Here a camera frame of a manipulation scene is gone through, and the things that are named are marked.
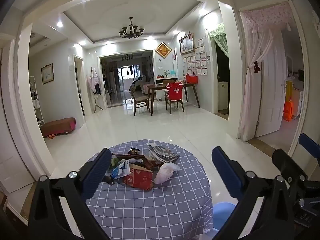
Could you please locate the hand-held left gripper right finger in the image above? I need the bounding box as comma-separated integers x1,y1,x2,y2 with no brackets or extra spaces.
212,146,293,240

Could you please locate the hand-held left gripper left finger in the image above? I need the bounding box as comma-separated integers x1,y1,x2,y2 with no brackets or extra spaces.
27,148,112,240

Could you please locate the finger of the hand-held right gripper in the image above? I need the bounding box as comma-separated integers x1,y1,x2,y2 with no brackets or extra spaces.
272,149,320,205
299,133,320,167

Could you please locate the blue white carton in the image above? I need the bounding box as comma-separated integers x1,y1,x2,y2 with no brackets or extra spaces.
111,161,131,180

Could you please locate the brown cardboard box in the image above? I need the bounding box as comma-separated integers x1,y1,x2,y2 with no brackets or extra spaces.
111,152,153,173

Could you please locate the red patterned paper box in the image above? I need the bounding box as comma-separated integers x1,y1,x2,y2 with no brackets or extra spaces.
122,169,154,192

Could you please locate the light blue plastic bin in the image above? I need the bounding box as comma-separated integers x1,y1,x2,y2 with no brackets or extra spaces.
212,202,237,231

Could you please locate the white plastic bag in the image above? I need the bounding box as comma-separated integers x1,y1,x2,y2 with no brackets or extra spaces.
154,162,180,184

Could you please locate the newspaper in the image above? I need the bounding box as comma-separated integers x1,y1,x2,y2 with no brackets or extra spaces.
149,142,180,163

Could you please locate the orange plastic stool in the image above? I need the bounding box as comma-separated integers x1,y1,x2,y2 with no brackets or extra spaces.
282,101,295,122

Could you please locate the yellow plastic object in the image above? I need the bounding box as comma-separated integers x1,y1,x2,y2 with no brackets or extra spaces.
285,80,294,103

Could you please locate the brown pink bench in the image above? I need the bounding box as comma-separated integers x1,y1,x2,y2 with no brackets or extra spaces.
40,117,76,138

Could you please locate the white panel door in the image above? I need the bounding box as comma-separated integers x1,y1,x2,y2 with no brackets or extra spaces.
255,30,288,138

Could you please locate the blue checked tablecloth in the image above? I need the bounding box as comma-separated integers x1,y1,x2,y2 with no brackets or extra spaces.
85,139,213,240

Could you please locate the wooden coat stand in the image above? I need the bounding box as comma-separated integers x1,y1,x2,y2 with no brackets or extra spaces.
87,66,103,114

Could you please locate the white appliance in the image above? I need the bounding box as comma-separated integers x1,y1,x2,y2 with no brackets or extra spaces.
218,80,229,112

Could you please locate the pink sheer door curtain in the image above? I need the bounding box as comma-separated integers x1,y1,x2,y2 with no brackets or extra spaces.
240,2,293,142

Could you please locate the wooden dining chair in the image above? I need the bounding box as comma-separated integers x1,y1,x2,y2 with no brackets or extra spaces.
130,86,151,116
165,82,185,115

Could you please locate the red chair cover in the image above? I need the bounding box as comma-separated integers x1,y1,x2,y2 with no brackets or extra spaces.
166,82,184,102

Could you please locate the pink jacket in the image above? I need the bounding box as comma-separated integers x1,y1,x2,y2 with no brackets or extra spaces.
87,69,99,93

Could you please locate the red bag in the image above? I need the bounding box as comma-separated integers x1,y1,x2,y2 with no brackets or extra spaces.
185,70,199,84

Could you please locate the wooden dining table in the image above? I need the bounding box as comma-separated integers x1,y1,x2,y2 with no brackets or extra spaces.
146,82,200,115

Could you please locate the white sideboard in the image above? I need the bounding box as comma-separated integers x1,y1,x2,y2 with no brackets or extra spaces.
154,76,178,101

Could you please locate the small framed picture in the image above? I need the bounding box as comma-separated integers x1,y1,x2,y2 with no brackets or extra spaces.
41,63,54,85

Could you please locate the large framed painting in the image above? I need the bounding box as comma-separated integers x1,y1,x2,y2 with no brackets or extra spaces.
179,33,195,55

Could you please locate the green door valance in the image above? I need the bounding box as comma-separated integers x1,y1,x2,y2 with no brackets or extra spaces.
209,23,229,58

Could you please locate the black chandelier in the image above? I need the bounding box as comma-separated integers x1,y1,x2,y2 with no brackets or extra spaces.
119,17,145,40

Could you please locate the group of wall certificates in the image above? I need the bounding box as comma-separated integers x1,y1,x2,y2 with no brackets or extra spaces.
182,38,210,76

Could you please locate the red diamond wall decoration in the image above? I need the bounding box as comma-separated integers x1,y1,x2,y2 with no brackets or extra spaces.
155,42,172,60

